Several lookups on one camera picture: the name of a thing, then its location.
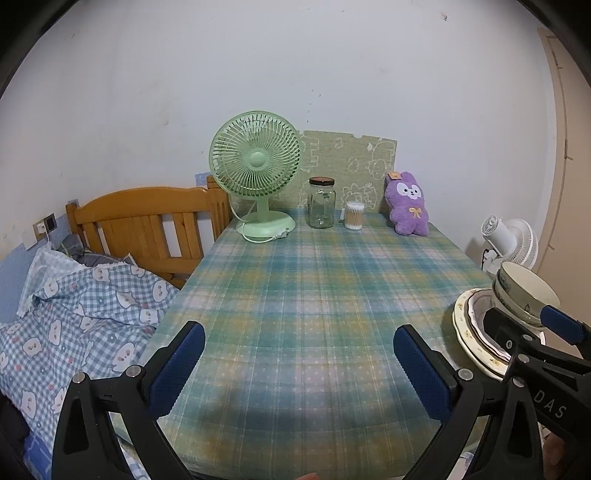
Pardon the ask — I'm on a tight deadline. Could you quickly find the scalloped yellow flower plate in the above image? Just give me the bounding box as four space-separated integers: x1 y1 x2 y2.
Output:
453 287 548 381

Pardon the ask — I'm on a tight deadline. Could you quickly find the green desk fan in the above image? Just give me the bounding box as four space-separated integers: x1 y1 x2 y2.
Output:
209 111 303 243

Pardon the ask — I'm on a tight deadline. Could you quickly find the blue checked printed blanket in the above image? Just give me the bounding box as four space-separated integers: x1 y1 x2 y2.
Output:
0 247 181 480

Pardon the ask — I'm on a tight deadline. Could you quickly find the wooden headboard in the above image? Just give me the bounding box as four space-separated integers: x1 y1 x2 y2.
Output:
65 175 233 291

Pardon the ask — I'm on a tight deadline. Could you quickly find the pale green fan cable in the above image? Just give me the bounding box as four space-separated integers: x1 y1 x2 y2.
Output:
230 200 291 243

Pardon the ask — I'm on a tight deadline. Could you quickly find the grey cloth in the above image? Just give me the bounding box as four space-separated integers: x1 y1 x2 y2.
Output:
60 233 134 268

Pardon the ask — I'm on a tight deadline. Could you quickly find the white clip fan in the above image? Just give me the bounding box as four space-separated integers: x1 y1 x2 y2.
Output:
480 215 539 276

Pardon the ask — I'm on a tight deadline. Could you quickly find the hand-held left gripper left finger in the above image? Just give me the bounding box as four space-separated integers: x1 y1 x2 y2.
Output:
52 320 206 480

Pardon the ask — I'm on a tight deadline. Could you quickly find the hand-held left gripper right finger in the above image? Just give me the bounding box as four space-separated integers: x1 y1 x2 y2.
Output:
393 324 546 480

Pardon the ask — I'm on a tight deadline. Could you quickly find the green printed mat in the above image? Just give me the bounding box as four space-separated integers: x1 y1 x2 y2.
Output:
295 130 398 214

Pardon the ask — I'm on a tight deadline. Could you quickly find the round yellow flower plate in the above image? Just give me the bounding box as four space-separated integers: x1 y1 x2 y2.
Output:
459 292 546 370

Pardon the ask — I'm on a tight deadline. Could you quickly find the glass jar with dark lid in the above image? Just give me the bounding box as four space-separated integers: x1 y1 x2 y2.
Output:
307 176 336 229

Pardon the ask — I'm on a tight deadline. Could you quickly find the plaid tablecloth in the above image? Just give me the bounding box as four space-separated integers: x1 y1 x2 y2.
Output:
115 208 513 478

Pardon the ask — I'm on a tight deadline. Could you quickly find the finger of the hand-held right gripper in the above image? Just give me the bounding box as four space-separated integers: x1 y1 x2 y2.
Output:
540 305 591 361
481 307 561 370

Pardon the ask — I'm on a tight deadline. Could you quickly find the cotton swab container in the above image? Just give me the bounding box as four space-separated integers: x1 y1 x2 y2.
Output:
344 201 365 230

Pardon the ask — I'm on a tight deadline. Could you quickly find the beige door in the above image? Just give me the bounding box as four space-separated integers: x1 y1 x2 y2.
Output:
538 28 591 315

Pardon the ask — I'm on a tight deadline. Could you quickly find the purple plush bunny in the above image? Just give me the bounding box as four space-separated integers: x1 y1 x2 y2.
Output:
385 171 431 238

